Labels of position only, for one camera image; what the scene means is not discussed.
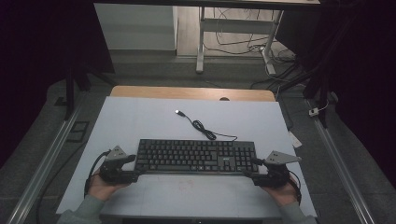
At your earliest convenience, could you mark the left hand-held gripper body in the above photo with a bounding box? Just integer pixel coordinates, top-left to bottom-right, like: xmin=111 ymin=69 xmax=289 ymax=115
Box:
xmin=99 ymin=145 xmax=138 ymax=185

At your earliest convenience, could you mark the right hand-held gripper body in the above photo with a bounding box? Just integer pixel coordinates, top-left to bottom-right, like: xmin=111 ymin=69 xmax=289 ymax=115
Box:
xmin=253 ymin=150 xmax=303 ymax=189

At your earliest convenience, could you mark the black keyboard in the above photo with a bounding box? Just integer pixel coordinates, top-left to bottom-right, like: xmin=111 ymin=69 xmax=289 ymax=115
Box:
xmin=134 ymin=138 xmax=260 ymax=175

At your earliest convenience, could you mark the person's left hand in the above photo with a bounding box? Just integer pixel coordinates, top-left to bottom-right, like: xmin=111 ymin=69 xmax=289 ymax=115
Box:
xmin=88 ymin=174 xmax=130 ymax=202

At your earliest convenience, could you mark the white table mat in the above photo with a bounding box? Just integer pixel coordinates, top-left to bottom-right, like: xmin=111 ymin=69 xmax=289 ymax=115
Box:
xmin=55 ymin=96 xmax=318 ymax=218

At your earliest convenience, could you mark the white paper tag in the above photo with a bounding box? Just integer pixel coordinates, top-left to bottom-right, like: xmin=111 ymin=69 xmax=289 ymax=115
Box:
xmin=288 ymin=131 xmax=303 ymax=148

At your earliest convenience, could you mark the black metal stand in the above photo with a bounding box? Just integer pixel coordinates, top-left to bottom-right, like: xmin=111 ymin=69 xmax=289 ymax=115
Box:
xmin=276 ymin=62 xmax=331 ymax=129
xmin=55 ymin=62 xmax=118 ymax=120

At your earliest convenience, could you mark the white cabinet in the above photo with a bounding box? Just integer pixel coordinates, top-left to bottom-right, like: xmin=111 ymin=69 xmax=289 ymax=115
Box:
xmin=93 ymin=3 xmax=179 ymax=51

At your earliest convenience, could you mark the dark curtain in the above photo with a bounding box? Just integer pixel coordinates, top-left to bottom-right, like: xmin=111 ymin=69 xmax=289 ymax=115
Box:
xmin=276 ymin=0 xmax=396 ymax=190
xmin=0 ymin=0 xmax=115 ymax=169

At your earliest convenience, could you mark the left hand-held gripper black cable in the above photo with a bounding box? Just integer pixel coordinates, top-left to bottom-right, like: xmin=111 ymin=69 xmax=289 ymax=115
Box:
xmin=83 ymin=149 xmax=111 ymax=199

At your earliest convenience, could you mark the hand-held gripper black cable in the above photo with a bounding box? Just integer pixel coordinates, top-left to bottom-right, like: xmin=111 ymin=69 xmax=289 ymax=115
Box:
xmin=83 ymin=149 xmax=111 ymax=199
xmin=288 ymin=170 xmax=303 ymax=206

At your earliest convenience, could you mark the right hand-held gripper black cable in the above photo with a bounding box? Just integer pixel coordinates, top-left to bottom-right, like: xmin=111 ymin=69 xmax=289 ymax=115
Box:
xmin=288 ymin=170 xmax=303 ymax=206

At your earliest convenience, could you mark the black floor cable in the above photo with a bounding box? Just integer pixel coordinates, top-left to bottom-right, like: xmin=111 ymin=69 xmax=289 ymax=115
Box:
xmin=36 ymin=139 xmax=88 ymax=224

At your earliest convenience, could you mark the aluminium rail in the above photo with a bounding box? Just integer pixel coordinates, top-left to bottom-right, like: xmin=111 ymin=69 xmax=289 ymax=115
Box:
xmin=6 ymin=102 xmax=82 ymax=224
xmin=306 ymin=99 xmax=376 ymax=224

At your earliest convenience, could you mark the black keyboard cable with plug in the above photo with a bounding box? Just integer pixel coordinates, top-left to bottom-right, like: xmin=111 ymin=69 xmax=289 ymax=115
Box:
xmin=175 ymin=109 xmax=238 ymax=142

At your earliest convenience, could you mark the tangle of floor cables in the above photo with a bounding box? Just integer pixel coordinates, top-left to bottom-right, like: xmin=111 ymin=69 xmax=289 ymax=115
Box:
xmin=204 ymin=7 xmax=297 ymax=63

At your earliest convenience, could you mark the white desk frame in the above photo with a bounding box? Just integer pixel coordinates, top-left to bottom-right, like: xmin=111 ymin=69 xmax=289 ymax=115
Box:
xmin=195 ymin=7 xmax=285 ymax=75

